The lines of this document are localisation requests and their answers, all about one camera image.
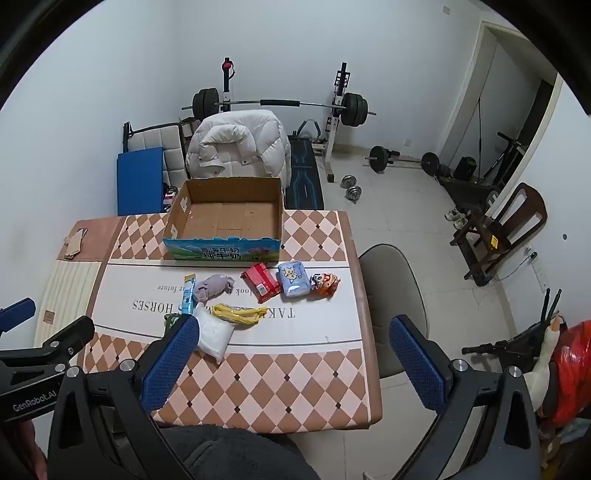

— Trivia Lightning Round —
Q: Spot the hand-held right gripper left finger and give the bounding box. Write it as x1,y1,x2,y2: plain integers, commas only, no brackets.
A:
47,315,200,480

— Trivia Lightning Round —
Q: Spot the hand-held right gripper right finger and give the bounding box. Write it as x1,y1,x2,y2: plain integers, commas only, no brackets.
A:
389,315,542,480

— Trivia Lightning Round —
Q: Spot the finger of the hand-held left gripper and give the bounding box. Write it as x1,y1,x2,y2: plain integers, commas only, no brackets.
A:
0,298,37,334
0,316,96,377

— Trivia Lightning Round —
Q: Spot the white cotton clear bag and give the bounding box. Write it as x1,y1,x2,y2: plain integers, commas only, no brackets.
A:
193,305,234,365

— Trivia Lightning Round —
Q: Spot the light blue snack packet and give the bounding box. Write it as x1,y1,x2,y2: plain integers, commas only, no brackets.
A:
181,274,198,315

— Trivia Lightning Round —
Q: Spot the clear packet of yellow cloth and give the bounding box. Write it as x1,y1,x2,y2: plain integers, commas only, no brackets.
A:
217,303,265,327

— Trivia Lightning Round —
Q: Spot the purple cloth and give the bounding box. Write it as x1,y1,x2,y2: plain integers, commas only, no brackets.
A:
193,274,236,305

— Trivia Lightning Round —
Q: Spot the red snack packet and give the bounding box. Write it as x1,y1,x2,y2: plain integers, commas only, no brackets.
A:
241,263,283,304

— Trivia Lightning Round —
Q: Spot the panda print snack packet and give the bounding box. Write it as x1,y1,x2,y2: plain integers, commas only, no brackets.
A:
308,272,341,299

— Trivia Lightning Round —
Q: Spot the blue tissue pack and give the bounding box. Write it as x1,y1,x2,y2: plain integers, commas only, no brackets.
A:
276,261,311,297

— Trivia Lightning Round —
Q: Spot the cardboard box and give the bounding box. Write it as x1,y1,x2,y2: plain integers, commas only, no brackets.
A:
163,176,284,265

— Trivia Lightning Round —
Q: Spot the beige ribbed mat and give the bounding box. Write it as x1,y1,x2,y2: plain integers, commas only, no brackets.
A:
34,261,100,352

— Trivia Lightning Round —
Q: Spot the beige office chair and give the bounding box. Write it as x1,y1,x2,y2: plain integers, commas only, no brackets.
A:
358,244,428,380

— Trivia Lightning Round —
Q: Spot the cardboard piece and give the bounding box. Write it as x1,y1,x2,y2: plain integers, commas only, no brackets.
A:
62,228,88,261

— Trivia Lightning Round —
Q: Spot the person's dark grey clothing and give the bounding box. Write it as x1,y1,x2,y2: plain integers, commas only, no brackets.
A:
161,427,319,480

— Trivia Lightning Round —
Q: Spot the checkered printed table cover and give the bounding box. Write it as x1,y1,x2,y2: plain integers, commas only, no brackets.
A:
83,210,383,433

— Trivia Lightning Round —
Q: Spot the white plush goose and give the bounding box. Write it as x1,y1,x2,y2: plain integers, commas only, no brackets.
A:
526,316,568,411

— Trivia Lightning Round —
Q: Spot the black router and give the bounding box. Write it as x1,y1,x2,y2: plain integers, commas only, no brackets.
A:
540,288,563,333

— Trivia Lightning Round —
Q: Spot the white power strip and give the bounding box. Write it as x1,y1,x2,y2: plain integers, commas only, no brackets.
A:
530,257,549,291

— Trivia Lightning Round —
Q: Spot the red bag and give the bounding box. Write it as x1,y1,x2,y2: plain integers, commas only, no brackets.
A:
542,320,591,428

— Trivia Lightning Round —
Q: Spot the blue foam pad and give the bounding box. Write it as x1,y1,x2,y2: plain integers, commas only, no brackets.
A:
116,147,166,217

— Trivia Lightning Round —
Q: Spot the black low bench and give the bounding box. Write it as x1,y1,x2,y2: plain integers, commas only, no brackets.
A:
436,164,499,213

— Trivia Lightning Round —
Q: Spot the dark wooden chair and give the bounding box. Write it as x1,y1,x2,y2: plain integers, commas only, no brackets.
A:
450,182,548,287

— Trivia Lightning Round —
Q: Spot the black speaker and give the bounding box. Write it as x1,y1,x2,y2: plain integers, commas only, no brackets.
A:
452,156,477,182

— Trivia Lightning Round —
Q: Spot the short barbell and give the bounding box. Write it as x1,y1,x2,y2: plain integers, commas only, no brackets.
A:
365,145,441,177

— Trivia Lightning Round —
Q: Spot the black weight bench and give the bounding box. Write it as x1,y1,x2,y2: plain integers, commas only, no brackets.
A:
284,119,324,209

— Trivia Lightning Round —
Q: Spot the beige padded folding bench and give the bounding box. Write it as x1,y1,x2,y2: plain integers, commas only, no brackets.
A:
122,121,189,185

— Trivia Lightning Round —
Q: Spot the black exercise machine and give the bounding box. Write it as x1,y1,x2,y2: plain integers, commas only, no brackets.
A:
480,131,528,185

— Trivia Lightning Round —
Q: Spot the white down jacket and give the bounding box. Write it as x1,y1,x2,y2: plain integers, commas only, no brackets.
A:
185,109,293,190

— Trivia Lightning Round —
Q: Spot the long barbell with black plates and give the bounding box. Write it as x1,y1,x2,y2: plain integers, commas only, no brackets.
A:
181,88,377,127

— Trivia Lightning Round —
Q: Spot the white door frame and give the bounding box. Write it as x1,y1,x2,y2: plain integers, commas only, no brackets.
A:
438,21,564,232

